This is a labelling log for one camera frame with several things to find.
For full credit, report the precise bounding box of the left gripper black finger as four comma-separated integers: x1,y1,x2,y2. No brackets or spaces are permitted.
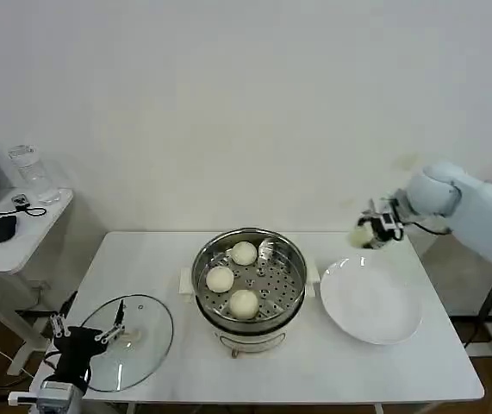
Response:
48,291,78,339
94,298,127,345

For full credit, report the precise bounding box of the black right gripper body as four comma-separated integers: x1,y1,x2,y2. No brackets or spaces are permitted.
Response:
372,216,398,249

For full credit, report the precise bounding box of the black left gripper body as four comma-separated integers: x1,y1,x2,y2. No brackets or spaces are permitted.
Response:
51,326,103,390

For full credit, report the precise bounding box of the white steamed bun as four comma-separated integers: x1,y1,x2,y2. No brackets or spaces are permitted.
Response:
205,266,235,294
347,223,378,249
228,289,260,321
231,241,258,266

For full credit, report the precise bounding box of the round glass lid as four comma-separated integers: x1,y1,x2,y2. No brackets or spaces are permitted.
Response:
75,293,174,392

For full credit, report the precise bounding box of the white round plate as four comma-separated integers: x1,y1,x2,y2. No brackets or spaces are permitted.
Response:
319,254,424,345

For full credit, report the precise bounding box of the white side table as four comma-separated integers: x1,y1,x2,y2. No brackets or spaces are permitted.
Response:
0,186,75,377

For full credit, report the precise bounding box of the black computer mouse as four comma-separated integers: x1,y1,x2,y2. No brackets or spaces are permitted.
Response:
0,214,18,244

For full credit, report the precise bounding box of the steel steamer pot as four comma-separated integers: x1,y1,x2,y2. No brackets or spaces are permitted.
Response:
179,227,321,359

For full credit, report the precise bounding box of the clear glass jug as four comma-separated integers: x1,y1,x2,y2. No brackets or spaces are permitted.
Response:
7,143,63,204

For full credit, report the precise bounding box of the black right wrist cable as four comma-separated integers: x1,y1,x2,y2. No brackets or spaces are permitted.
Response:
400,217,454,236

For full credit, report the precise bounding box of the black lanyard with key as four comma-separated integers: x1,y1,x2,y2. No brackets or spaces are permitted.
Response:
0,193,48,219

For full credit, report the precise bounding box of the black hanging power cable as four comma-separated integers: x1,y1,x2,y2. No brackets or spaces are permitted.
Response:
462,270,492,414

